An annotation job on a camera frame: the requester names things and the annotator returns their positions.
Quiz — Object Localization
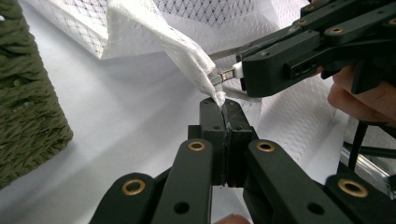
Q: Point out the white mesh laundry bag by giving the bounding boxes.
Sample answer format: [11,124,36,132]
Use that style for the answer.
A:
[24,0,349,164]

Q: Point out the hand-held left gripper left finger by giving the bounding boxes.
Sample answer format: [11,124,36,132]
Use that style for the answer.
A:
[188,97,227,187]

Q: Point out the metal floor rail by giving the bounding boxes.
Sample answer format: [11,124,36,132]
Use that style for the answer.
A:
[340,146,396,201]

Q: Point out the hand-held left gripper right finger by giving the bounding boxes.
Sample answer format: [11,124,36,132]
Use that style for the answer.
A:
[224,100,259,188]

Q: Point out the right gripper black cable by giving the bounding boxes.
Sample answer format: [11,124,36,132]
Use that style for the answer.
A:
[347,120,370,172]

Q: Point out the green woven basket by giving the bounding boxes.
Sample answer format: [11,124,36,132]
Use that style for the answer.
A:
[0,0,75,189]

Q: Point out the black floor cable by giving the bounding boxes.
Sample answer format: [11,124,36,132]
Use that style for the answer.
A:
[343,141,396,161]

